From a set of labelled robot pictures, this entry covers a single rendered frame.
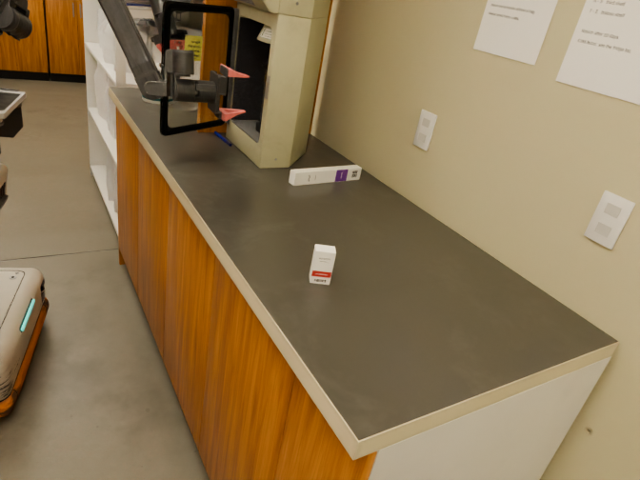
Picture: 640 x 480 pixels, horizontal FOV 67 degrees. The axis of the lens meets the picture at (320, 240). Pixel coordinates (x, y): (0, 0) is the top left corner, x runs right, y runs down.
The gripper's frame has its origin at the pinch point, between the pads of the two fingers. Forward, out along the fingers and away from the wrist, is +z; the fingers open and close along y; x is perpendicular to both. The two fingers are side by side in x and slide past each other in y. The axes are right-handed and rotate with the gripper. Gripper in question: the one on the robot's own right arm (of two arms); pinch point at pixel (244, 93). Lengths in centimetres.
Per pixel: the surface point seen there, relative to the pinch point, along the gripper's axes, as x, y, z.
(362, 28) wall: 28, 19, 55
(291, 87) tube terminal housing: 8.9, 0.9, 19.6
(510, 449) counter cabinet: -95, -49, 28
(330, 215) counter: -27.4, -26.0, 18.1
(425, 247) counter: -49, -26, 35
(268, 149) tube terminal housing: 8.8, -19.3, 14.2
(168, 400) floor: 7, -120, -15
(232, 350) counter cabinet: -44, -53, -15
